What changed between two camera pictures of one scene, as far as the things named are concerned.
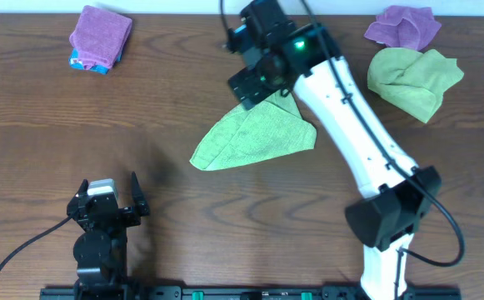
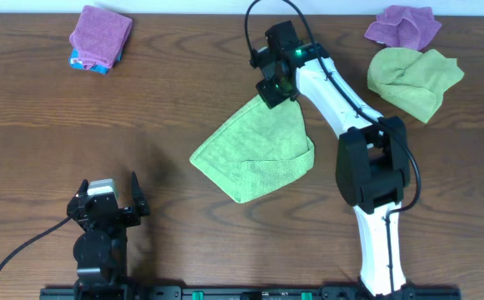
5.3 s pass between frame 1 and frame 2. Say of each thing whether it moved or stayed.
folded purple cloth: stayed
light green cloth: moved
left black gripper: stayed
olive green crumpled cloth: stayed
